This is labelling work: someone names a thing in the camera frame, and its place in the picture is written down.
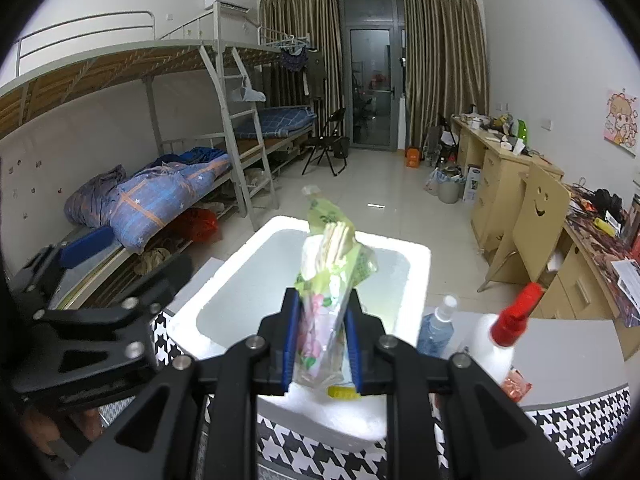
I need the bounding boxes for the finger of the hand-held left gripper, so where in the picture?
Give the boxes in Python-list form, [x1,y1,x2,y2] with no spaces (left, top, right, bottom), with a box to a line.
[30,252,195,376]
[7,226,115,311]

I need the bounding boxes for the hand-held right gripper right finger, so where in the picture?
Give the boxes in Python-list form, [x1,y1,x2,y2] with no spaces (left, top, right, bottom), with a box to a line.
[345,290,586,480]

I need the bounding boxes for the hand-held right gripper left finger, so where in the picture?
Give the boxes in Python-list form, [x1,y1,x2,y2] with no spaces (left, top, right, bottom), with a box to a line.
[65,287,302,480]

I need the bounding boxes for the white foam box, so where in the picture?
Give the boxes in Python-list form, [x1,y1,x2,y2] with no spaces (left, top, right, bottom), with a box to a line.
[167,216,432,453]

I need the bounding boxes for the person's left hand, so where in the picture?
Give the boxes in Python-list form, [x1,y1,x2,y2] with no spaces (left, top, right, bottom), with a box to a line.
[20,402,103,456]

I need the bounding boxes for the beige cloth bundle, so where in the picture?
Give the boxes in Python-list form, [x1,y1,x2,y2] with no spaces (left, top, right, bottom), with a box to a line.
[134,245,193,277]

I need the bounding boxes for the red plastic bag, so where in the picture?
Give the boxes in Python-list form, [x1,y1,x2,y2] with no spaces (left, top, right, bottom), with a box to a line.
[175,207,221,248]

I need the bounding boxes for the blue checked quilt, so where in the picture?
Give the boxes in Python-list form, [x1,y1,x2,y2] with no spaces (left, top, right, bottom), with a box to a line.
[64,147,233,254]

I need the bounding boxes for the blue spray bottle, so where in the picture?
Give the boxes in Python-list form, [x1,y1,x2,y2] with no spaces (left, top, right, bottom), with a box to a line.
[416,295,458,358]

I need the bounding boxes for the white bunk bed ladder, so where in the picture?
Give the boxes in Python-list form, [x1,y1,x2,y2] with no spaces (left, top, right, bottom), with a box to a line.
[199,45,280,233]

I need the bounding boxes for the white pump bottle red cap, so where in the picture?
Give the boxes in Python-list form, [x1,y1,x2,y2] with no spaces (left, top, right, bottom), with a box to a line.
[462,282,543,386]

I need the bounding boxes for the red snack packet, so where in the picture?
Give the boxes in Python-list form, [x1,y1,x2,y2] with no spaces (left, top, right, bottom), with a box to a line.
[501,367,532,402]

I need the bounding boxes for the white metal bunk bed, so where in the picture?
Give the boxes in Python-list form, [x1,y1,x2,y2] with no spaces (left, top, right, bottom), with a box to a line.
[0,0,321,311]

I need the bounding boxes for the white trash bin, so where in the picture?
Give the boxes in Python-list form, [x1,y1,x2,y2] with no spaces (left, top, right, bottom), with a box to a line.
[436,167,463,204]

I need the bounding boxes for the blue checked mattress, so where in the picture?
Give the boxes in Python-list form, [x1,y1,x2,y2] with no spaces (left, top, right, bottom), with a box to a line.
[232,106,318,140]

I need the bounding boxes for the black folding chair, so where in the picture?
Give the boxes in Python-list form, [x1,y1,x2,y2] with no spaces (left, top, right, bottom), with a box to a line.
[301,108,350,177]

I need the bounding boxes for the blue white carton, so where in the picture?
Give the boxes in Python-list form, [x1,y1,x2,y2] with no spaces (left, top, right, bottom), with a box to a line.
[462,164,484,204]

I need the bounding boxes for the white plastic bag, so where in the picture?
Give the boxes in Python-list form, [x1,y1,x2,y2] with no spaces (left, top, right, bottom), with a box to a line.
[231,77,267,103]

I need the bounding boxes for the wooden smiley face chair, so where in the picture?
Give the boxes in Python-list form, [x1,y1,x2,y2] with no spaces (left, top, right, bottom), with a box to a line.
[477,160,572,293]

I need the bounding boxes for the light wooden desk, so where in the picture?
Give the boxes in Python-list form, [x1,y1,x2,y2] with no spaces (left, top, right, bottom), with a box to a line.
[450,114,566,256]

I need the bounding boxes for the houndstooth table cloth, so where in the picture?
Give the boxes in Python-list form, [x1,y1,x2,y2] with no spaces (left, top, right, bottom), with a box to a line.
[97,307,633,480]

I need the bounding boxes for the wooden desk patterned top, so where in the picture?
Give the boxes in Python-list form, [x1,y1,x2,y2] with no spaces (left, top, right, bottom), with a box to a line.
[540,185,640,361]

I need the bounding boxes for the hanging dark clothes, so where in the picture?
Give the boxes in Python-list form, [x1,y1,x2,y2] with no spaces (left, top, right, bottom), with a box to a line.
[279,47,326,98]

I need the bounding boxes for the pile of desk clutter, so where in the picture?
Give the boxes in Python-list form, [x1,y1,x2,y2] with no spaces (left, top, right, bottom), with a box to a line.
[460,105,516,136]

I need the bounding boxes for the glass balcony door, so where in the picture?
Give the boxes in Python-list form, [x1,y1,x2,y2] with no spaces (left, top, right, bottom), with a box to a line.
[340,0,406,151]

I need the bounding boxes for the white clothes hanger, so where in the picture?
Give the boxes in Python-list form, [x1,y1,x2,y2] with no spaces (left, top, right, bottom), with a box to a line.
[265,34,311,51]

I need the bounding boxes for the brown curtain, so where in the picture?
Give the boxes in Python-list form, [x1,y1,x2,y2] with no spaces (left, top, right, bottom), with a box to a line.
[257,0,343,111]
[402,0,491,148]

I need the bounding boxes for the printed paper sheets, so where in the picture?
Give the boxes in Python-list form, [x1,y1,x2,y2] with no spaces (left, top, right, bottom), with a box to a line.
[617,259,640,326]

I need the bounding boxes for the pink cartoon wall poster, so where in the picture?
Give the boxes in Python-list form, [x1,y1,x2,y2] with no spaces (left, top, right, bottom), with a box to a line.
[602,87,640,155]

